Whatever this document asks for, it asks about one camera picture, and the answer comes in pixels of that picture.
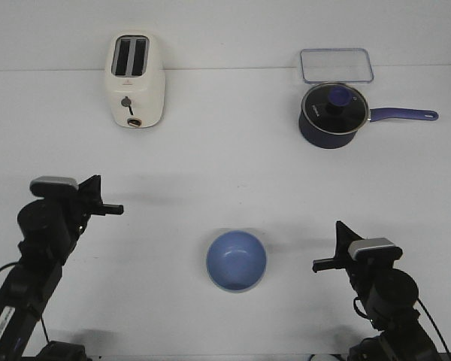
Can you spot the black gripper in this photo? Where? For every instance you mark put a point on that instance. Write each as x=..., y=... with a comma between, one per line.
x=51, y=227
x=384, y=295

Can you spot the blue plastic bowl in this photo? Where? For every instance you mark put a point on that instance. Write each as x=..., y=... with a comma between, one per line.
x=236, y=261

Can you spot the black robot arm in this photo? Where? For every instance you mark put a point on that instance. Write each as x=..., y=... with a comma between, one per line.
x=409, y=342
x=23, y=298

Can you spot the white two-slot toaster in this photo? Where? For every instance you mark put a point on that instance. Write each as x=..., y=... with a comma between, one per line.
x=134, y=79

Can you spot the glass pot lid blue knob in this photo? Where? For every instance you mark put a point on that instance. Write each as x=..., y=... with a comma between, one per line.
x=335, y=108

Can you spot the clear rectangular container lid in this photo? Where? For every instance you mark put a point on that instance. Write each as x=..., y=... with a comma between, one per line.
x=346, y=65

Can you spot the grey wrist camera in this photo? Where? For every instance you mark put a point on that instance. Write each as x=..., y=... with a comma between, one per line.
x=374, y=248
x=54, y=187

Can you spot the blue saucepan with handle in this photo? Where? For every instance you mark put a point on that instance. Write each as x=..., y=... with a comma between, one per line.
x=327, y=141

